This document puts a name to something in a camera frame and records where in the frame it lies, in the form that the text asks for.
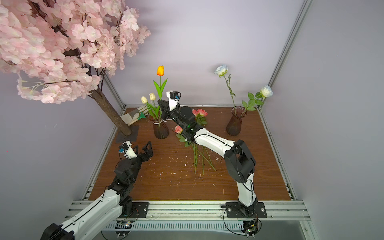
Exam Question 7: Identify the aluminium front rail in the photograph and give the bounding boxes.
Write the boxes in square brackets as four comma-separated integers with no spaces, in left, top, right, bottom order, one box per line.
[64,200,311,222]

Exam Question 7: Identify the beige gardening gloves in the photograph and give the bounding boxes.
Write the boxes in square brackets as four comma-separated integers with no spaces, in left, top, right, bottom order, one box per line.
[121,105,149,126]

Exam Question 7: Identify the circuit board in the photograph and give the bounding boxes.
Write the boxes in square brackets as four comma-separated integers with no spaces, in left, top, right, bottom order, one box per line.
[242,219,262,238]
[115,221,133,239]

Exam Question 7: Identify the dark tree base plate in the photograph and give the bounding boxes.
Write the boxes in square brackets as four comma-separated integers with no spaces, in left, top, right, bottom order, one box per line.
[116,125,140,144]

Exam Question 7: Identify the white rose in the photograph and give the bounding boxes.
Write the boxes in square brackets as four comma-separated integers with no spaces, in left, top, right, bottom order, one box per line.
[241,86,273,117]
[215,65,237,114]

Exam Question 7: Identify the dark pink vase with ribbon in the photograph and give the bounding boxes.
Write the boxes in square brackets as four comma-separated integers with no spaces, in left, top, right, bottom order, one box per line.
[149,116,169,139]

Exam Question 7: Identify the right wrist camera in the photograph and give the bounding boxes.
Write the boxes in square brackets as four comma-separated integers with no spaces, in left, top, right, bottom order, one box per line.
[167,91,181,111]

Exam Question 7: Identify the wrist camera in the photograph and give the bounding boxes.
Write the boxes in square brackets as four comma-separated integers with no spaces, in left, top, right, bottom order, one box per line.
[167,91,181,111]
[119,141,137,159]

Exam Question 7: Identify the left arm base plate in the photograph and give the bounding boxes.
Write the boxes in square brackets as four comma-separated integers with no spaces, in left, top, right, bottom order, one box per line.
[121,202,149,219]

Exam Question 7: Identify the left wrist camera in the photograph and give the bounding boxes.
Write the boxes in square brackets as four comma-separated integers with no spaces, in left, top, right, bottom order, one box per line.
[119,141,137,159]

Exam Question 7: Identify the left circuit board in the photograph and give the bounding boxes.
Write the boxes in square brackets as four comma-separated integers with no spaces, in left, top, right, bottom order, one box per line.
[115,221,133,239]

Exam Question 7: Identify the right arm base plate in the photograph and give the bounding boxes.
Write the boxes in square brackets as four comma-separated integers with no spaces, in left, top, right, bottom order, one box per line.
[221,202,268,219]

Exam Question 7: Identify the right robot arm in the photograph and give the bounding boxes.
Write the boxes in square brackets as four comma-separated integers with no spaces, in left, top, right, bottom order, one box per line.
[158,99,258,217]

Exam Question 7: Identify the small green garden tool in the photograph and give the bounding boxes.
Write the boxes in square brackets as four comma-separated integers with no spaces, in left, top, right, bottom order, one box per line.
[138,112,146,120]

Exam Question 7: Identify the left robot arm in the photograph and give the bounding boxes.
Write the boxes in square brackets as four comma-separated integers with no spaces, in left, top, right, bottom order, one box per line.
[41,141,154,240]

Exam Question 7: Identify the pink cherry blossom tree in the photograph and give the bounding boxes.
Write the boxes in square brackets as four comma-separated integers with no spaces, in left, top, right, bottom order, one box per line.
[1,1,151,136]

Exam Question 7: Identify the orange yellow tulip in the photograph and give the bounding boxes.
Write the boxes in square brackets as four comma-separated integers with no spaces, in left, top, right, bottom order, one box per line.
[153,66,168,100]

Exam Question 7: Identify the right circuit board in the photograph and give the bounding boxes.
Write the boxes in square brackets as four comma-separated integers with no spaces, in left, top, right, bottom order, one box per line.
[242,219,262,238]

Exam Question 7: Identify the dark pink glass vase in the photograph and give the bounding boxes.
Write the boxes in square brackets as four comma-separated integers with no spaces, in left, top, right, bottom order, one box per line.
[226,106,247,136]

